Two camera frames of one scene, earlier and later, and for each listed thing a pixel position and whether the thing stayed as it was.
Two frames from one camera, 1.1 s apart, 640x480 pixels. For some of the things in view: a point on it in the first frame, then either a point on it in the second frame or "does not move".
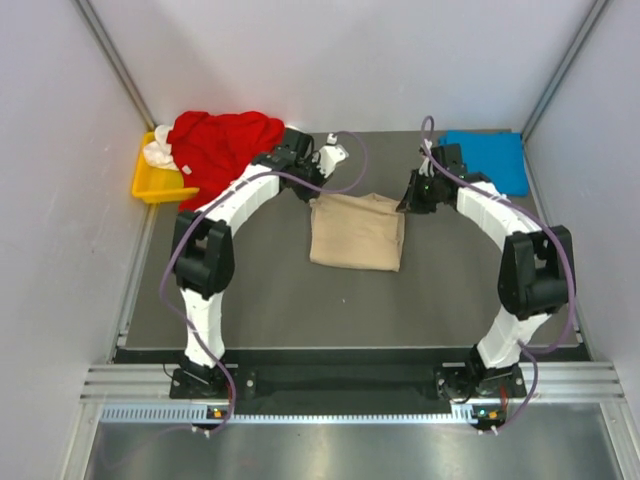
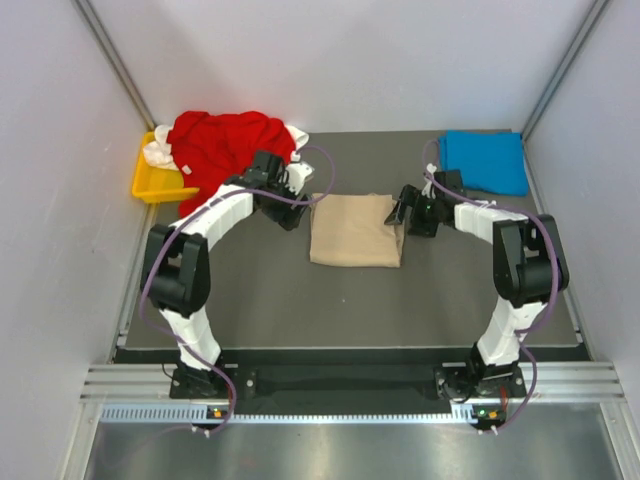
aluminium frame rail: (554, 382) does not move
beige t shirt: (360, 232) does not move
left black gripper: (319, 179) → (285, 217)
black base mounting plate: (447, 381) does not move
